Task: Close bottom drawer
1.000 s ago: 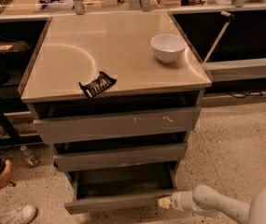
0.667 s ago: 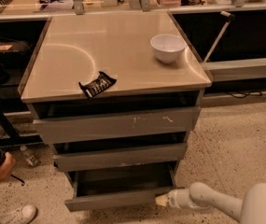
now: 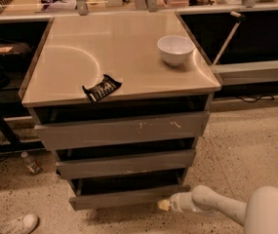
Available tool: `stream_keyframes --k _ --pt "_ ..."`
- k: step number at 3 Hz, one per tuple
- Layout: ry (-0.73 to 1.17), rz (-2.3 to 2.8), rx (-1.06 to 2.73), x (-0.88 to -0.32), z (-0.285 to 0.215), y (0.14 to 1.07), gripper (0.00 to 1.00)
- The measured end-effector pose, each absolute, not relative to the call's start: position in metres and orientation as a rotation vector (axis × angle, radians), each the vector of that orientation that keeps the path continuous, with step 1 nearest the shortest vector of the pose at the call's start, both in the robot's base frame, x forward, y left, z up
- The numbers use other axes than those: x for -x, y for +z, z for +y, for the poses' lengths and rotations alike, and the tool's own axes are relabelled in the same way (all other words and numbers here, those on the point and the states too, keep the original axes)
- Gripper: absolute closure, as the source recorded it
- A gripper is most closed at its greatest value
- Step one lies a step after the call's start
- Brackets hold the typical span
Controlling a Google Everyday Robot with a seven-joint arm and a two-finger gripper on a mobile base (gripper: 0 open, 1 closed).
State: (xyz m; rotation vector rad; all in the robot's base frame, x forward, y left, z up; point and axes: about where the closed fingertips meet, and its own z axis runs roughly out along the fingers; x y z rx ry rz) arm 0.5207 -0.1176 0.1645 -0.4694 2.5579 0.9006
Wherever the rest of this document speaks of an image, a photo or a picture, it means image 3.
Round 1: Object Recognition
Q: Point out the grey drawer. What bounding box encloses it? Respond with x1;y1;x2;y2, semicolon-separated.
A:
35;111;210;150
69;169;190;211
56;149;195;179

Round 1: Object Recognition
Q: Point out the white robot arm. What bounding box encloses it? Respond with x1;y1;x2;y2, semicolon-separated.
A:
157;185;278;234

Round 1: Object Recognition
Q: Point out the grey drawer cabinet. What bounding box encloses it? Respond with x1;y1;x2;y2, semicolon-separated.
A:
19;11;223;212

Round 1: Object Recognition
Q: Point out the black snack packet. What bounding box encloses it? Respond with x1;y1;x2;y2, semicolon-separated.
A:
82;74;122;103

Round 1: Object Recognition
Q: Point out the plastic water bottle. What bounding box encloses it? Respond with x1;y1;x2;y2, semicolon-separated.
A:
20;151;42;175

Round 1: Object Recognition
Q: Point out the white bowl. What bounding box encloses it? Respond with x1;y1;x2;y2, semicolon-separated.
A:
157;35;195;66

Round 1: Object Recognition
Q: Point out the white sneaker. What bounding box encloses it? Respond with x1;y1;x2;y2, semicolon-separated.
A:
0;214;39;234

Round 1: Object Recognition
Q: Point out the black stand leg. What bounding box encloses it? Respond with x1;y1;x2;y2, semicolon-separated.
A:
0;114;20;146

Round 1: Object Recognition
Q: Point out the black bag with label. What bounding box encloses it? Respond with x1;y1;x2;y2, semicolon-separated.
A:
0;43;32;65

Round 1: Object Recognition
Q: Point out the black cable on floor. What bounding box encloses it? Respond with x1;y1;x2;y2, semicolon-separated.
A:
235;94;275;103

